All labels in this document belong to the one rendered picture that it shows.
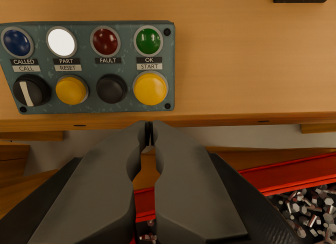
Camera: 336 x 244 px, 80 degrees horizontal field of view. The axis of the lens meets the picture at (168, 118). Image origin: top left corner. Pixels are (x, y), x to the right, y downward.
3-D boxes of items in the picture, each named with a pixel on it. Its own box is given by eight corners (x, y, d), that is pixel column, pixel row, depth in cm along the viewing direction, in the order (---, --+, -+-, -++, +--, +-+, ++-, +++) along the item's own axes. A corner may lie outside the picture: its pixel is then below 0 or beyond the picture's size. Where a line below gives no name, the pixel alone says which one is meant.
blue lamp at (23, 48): (36, 57, 17) (25, 49, 16) (9, 57, 17) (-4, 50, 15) (38, 36, 17) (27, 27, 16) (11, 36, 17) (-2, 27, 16)
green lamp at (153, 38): (162, 55, 17) (162, 47, 16) (136, 56, 17) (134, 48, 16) (161, 35, 18) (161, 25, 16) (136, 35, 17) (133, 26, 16)
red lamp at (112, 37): (120, 56, 17) (117, 48, 16) (94, 56, 17) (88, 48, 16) (120, 35, 17) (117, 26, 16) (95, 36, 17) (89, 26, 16)
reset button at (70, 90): (89, 101, 19) (85, 106, 18) (63, 101, 19) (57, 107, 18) (84, 75, 18) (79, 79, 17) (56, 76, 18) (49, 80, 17)
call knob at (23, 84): (52, 102, 19) (46, 108, 18) (23, 103, 19) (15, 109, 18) (44, 75, 18) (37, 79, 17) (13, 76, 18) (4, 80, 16)
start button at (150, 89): (166, 101, 19) (167, 106, 18) (136, 102, 19) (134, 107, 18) (166, 71, 18) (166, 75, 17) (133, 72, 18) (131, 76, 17)
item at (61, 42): (79, 56, 17) (71, 49, 16) (52, 57, 17) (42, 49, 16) (79, 36, 17) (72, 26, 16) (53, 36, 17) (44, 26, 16)
